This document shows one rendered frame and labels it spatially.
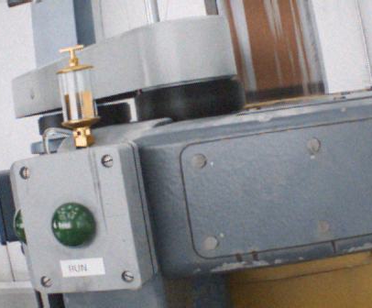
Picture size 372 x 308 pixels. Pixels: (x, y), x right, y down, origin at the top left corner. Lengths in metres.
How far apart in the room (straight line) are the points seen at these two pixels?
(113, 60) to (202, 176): 0.22
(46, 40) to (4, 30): 0.71
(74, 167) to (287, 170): 0.14
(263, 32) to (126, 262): 0.57
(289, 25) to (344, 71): 4.67
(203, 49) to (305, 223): 0.19
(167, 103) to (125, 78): 0.06
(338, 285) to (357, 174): 0.33
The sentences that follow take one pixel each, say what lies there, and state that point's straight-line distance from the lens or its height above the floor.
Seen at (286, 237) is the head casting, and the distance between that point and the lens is 0.59.
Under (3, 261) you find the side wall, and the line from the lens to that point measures 6.44.
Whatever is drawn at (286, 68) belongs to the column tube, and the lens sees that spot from 1.07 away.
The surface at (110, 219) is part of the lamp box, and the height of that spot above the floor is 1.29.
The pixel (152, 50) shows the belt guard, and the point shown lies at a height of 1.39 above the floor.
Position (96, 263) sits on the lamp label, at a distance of 0.56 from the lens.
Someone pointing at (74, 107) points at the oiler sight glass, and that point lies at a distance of 0.63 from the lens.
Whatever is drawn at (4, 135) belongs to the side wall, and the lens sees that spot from 6.29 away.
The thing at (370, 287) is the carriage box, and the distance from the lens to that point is 0.89.
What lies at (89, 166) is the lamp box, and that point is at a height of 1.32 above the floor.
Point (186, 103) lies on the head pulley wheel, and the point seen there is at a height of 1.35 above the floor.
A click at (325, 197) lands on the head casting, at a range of 0.58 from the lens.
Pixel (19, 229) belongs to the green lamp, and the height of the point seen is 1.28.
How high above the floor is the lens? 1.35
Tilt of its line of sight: 3 degrees down
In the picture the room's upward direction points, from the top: 9 degrees counter-clockwise
